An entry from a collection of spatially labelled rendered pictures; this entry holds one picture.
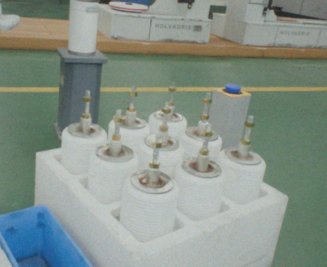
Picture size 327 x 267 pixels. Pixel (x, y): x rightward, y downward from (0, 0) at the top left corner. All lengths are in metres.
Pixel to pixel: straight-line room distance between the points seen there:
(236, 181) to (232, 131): 0.27
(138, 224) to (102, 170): 0.13
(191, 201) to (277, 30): 2.94
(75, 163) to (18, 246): 0.20
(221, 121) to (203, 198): 0.36
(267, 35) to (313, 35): 0.48
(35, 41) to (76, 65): 1.45
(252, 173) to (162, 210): 0.23
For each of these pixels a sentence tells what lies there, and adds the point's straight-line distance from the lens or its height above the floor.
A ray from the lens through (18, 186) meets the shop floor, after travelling 1.14.
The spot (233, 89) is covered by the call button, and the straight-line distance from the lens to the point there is 1.04.
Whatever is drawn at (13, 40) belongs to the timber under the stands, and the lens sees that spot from 2.73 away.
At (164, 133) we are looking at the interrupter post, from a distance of 0.82.
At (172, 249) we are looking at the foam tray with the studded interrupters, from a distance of 0.68.
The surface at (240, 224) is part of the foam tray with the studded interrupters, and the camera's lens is 0.80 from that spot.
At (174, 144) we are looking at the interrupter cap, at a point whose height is 0.25.
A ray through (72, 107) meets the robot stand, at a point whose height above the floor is 0.13.
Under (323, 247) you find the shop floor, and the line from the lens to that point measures 1.12.
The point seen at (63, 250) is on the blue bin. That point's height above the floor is 0.09.
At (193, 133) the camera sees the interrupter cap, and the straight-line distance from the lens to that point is 0.91.
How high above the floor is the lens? 0.59
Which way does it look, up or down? 20 degrees down
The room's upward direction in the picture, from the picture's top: 7 degrees clockwise
